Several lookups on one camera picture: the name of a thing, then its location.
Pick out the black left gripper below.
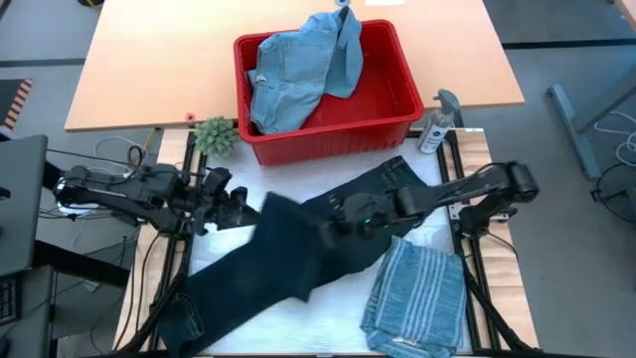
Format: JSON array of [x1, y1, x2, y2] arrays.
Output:
[[191, 186, 262, 236]]

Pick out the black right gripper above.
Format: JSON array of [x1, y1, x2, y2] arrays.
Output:
[[327, 192, 395, 239]]

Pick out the dark navy garment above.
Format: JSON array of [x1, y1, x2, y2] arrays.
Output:
[[157, 155, 434, 358]]

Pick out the blue white-striped button shirt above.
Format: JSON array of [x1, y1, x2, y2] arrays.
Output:
[[360, 236, 468, 358]]

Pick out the light blue jeans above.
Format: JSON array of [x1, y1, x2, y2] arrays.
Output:
[[246, 5, 365, 136]]

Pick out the red plastic laundry bin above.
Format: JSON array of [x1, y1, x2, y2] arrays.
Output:
[[233, 19, 425, 167]]

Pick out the small green succulent plant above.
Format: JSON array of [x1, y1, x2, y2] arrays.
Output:
[[193, 115, 239, 158]]

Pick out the light wooden side board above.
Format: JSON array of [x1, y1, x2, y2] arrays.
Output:
[[113, 128, 200, 352], [454, 127, 541, 349]]

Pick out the clear spray bottle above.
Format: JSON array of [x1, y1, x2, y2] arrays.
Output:
[[416, 89, 461, 155]]

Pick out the white round disc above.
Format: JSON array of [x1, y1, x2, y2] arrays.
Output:
[[57, 201, 100, 216]]

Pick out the large tan wooden table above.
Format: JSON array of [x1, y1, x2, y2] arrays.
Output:
[[64, 0, 526, 133]]

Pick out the grey laptop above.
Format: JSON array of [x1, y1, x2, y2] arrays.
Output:
[[0, 133, 49, 277]]

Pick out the grey metal table leg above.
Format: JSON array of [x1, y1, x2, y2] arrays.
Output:
[[546, 64, 636, 180]]

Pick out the hazard-striped floor mat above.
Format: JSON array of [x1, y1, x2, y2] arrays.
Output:
[[0, 78, 34, 133]]

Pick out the black keyboard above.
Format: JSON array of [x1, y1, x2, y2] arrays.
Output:
[[0, 275, 19, 324]]

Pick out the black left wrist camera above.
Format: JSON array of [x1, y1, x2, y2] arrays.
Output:
[[203, 167, 234, 198]]

